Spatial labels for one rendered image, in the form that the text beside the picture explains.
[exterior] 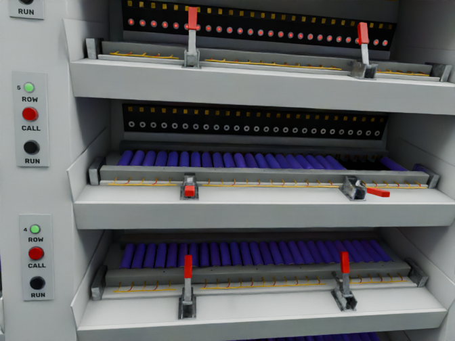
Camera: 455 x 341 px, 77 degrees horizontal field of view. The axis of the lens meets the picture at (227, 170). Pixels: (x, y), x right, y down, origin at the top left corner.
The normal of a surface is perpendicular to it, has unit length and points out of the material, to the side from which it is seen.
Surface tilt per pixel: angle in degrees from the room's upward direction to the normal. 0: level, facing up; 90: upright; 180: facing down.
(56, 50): 90
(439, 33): 90
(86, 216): 109
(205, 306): 19
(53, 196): 90
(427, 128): 90
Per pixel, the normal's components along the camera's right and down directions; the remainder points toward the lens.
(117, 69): 0.11, 0.44
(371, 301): 0.07, -0.90
